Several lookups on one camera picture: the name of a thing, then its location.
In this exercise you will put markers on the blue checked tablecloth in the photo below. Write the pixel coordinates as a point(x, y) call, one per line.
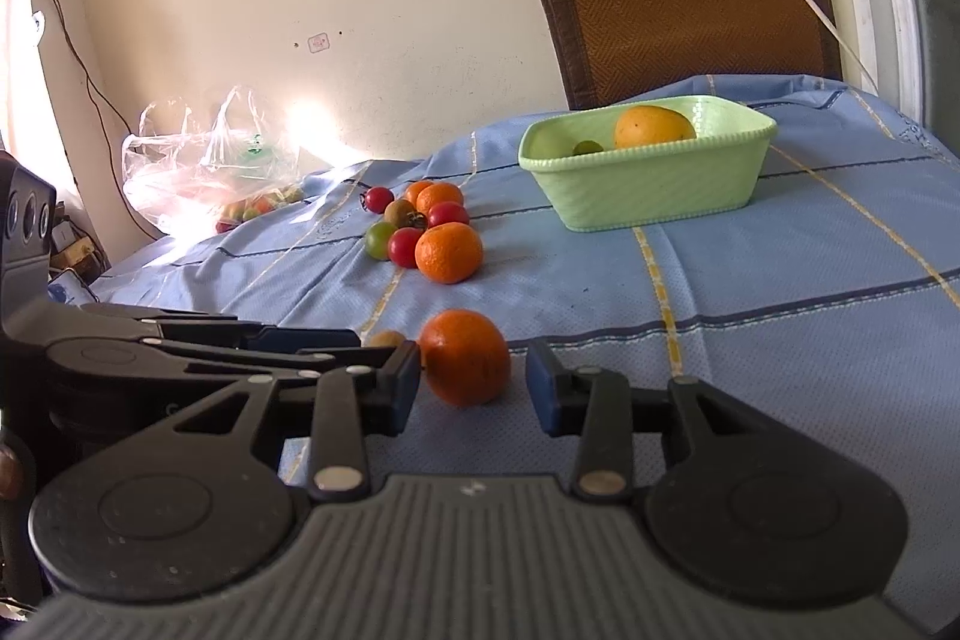
point(750, 310)

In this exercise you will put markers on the pile of small tomatoes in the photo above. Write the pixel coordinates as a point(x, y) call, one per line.
point(255, 206)

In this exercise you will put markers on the person's left hand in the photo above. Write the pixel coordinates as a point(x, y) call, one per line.
point(9, 471)

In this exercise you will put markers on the small brownish green tomato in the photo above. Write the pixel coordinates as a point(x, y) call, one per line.
point(386, 338)

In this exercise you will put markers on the pink wall sticker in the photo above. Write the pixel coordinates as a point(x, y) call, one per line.
point(319, 42)

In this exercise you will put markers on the brownish cherry tomato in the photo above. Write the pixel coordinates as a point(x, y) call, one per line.
point(400, 212)

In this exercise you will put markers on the red cherry tomato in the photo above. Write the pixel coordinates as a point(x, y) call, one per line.
point(377, 199)
point(448, 214)
point(406, 247)

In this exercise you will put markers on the large orange tangerine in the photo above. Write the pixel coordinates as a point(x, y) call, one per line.
point(465, 359)

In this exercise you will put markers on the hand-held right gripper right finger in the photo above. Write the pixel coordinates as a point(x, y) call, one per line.
point(541, 389)

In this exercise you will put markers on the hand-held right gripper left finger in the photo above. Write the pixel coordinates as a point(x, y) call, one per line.
point(403, 385)

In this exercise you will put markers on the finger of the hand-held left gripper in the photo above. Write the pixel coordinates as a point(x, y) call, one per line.
point(315, 338)
point(225, 365)

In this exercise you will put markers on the clear plastic bag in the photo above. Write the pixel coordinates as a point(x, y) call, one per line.
point(187, 175)

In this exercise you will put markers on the small brown box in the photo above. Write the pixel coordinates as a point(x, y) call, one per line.
point(75, 251)

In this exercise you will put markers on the light green plastic basket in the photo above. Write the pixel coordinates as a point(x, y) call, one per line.
point(660, 190)

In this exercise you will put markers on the yellow mango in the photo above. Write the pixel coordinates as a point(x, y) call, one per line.
point(652, 129)

